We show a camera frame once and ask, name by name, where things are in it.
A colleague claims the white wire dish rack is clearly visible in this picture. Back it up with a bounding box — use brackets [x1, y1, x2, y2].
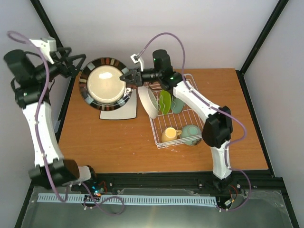
[142, 73, 209, 149]

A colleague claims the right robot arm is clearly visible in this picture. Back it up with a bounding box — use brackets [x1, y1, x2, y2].
[120, 49, 233, 190]

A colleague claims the black frame post right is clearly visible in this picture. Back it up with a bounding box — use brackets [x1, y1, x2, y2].
[240, 0, 289, 76]

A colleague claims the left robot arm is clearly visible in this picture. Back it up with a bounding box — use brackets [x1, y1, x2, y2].
[3, 47, 99, 191]

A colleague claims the light blue cable duct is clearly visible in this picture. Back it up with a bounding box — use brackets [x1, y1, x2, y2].
[37, 193, 217, 207]

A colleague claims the white square plate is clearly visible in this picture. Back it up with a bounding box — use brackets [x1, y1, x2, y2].
[99, 90, 137, 120]

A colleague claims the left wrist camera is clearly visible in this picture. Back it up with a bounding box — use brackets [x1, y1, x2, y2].
[30, 37, 57, 64]

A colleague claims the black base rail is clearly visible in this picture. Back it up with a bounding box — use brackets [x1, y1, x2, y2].
[30, 172, 285, 198]

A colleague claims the green celadon bowl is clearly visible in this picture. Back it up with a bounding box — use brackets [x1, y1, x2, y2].
[180, 124, 201, 146]

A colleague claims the black frame post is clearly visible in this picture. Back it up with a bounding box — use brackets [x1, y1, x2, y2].
[29, 0, 76, 75]
[240, 0, 289, 76]

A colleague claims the black rimmed plate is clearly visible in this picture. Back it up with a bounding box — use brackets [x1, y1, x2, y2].
[78, 57, 133, 112]

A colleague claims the black frame post left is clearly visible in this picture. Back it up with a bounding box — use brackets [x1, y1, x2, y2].
[29, 0, 76, 75]

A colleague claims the yellow mug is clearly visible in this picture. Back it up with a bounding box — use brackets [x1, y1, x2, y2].
[161, 127, 182, 143]

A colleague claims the lime green plate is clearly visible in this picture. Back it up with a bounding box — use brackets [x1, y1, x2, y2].
[159, 90, 171, 114]

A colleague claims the teal flower plate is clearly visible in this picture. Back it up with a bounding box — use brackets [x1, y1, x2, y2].
[171, 97, 185, 114]

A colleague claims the metal sheet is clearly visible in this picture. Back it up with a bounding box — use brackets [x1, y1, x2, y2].
[21, 188, 293, 228]

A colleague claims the floral patterned bowl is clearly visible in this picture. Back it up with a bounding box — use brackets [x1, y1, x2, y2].
[137, 86, 159, 119]

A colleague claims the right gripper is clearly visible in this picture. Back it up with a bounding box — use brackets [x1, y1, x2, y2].
[120, 66, 162, 86]

